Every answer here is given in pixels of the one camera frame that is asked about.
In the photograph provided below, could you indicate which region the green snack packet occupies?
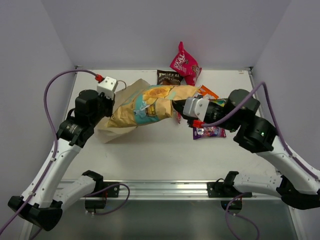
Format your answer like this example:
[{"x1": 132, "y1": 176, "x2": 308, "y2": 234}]
[{"x1": 212, "y1": 98, "x2": 228, "y2": 107}]

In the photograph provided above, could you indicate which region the yellow chips bag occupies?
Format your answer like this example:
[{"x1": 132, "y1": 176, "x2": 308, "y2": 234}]
[{"x1": 106, "y1": 84, "x2": 201, "y2": 129}]

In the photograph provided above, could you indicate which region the orange snack packet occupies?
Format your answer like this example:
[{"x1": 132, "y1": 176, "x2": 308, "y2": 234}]
[{"x1": 198, "y1": 85, "x2": 219, "y2": 100}]

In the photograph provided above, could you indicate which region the purple Fox's candy bag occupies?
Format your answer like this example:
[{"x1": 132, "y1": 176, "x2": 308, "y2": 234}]
[{"x1": 192, "y1": 126, "x2": 226, "y2": 140}]

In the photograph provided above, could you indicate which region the brown paper bag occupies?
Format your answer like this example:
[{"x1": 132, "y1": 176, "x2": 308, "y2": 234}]
[{"x1": 94, "y1": 78, "x2": 150, "y2": 144}]

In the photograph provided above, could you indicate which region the dark brown snack bag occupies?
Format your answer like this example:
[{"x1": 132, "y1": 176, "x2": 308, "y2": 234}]
[{"x1": 157, "y1": 70, "x2": 184, "y2": 86}]

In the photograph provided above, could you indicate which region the red R snack packet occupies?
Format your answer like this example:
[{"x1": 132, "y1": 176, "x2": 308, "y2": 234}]
[{"x1": 169, "y1": 41, "x2": 202, "y2": 86}]

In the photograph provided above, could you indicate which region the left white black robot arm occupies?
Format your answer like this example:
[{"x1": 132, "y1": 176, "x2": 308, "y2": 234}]
[{"x1": 8, "y1": 89, "x2": 115, "y2": 231}]

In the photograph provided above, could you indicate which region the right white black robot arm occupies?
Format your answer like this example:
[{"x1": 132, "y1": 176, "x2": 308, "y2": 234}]
[{"x1": 172, "y1": 89, "x2": 320, "y2": 210}]

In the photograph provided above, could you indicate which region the small red candy wrapper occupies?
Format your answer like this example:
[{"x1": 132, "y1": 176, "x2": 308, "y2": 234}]
[{"x1": 176, "y1": 112, "x2": 182, "y2": 124}]

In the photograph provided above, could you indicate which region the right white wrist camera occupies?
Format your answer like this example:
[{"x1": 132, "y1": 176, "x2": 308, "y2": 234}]
[{"x1": 183, "y1": 97, "x2": 210, "y2": 121}]

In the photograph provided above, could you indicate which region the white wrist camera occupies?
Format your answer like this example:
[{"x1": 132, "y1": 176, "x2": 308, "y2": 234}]
[
  {"x1": 183, "y1": 97, "x2": 210, "y2": 121},
  {"x1": 96, "y1": 75, "x2": 118, "y2": 99}
]

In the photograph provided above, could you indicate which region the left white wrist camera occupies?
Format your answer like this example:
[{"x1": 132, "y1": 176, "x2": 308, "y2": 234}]
[{"x1": 96, "y1": 75, "x2": 118, "y2": 99}]

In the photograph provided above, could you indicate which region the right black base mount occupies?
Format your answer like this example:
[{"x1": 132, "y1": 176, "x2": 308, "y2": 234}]
[{"x1": 206, "y1": 172, "x2": 253, "y2": 214}]

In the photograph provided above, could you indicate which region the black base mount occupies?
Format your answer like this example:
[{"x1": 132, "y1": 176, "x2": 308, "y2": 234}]
[
  {"x1": 206, "y1": 172, "x2": 253, "y2": 214},
  {"x1": 84, "y1": 181, "x2": 120, "y2": 215}
]

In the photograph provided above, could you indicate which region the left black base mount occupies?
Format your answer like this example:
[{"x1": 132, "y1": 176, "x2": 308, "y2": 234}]
[{"x1": 84, "y1": 181, "x2": 120, "y2": 215}]

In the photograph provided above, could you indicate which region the aluminium mounting rail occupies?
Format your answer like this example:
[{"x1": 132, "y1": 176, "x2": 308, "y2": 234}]
[{"x1": 58, "y1": 180, "x2": 278, "y2": 201}]

